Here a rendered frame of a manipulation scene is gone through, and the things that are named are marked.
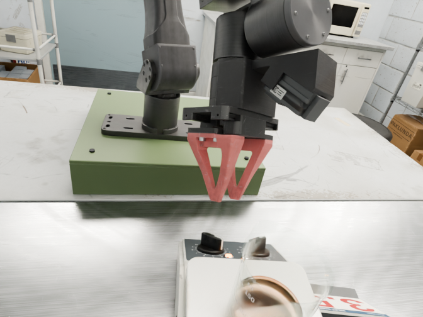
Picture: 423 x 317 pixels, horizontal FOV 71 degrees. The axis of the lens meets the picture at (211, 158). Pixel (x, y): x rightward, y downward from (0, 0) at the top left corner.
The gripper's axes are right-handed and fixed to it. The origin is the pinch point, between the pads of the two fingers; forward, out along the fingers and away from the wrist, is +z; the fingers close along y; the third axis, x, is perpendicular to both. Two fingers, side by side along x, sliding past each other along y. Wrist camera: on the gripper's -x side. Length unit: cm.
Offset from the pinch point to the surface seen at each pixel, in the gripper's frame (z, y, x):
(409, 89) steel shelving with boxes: -69, 258, 28
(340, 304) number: 11.7, 9.4, -10.7
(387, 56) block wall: -122, 330, 63
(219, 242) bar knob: 5.7, -0.4, -0.1
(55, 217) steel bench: 6.6, -10.2, 22.3
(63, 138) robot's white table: -4.8, -2.8, 40.8
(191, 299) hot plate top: 8.1, -8.5, -4.1
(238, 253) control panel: 7.1, 1.9, -1.2
